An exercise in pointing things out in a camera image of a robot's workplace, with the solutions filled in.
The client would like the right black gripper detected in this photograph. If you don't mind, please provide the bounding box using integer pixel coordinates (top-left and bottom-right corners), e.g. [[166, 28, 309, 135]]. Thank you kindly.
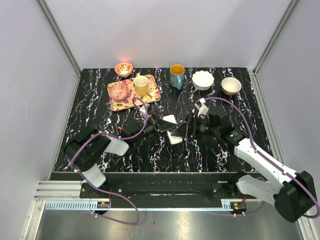
[[171, 112, 220, 141]]

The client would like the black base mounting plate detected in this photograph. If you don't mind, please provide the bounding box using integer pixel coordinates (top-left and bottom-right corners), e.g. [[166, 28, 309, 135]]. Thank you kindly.
[[80, 172, 244, 209]]

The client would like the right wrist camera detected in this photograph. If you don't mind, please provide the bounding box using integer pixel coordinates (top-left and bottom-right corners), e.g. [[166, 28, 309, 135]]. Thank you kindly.
[[194, 98, 209, 119]]

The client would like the white scalloped bowl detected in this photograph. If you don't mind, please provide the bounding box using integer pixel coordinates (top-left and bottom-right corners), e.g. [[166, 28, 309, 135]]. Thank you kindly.
[[191, 70, 215, 91]]

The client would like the cream yellow cup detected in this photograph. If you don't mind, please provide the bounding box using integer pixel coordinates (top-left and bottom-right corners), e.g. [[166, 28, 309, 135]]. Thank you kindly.
[[134, 75, 149, 97]]

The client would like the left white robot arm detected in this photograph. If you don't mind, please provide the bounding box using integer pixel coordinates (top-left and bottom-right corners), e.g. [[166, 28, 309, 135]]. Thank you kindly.
[[63, 114, 177, 198]]

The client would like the floral rectangular tray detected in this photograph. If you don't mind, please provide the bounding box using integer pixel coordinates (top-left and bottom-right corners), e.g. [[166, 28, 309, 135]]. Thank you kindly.
[[107, 74, 161, 112]]

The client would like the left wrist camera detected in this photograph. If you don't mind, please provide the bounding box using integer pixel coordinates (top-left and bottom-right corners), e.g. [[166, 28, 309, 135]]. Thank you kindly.
[[138, 103, 150, 118]]

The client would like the blue butterfly mug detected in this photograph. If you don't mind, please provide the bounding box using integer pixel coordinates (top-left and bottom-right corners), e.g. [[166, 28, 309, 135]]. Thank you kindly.
[[170, 64, 185, 90]]

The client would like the aluminium frame post right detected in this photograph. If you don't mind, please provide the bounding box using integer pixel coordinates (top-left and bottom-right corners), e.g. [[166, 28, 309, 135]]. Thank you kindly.
[[252, 0, 301, 76]]

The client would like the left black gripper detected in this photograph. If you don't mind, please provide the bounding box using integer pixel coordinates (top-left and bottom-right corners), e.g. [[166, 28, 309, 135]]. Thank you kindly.
[[132, 113, 177, 143]]

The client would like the aluminium frame post left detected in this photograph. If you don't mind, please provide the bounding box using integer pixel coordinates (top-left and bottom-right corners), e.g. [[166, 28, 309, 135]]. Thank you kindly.
[[36, 0, 82, 76]]

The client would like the cream floral small bowl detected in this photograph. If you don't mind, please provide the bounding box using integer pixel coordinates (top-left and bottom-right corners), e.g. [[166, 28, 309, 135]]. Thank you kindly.
[[221, 77, 242, 96]]

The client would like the aluminium frame post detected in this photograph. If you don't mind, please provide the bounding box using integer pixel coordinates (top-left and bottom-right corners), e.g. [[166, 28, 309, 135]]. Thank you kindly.
[[252, 0, 301, 76], [36, 0, 82, 76]]

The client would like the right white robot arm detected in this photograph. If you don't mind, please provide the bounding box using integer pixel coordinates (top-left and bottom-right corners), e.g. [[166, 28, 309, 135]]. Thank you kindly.
[[171, 107, 317, 223]]

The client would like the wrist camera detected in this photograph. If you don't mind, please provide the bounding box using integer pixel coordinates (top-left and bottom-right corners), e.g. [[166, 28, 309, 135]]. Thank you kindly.
[[194, 98, 209, 119], [138, 103, 150, 118]]

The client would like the white remote control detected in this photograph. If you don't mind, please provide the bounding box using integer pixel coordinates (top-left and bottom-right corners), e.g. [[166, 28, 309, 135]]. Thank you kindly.
[[162, 114, 183, 145]]

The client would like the pink glass bowl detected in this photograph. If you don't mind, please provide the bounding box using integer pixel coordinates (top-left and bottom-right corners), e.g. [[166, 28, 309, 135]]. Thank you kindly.
[[108, 83, 129, 101]]

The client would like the red orange patterned bowl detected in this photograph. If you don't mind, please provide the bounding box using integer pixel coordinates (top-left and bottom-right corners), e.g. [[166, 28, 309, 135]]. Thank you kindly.
[[114, 61, 133, 78]]

